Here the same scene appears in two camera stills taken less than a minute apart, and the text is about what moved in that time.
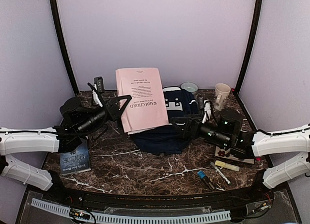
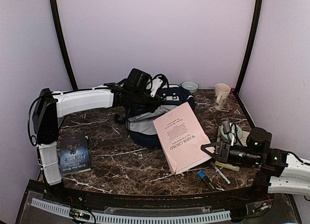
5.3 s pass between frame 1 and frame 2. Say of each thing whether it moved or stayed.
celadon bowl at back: stayed
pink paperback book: moved
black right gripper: moved
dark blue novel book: stayed
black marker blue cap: stayed
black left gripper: moved
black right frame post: stayed
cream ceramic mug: stayed
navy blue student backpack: moved
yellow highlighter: stayed
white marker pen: stayed
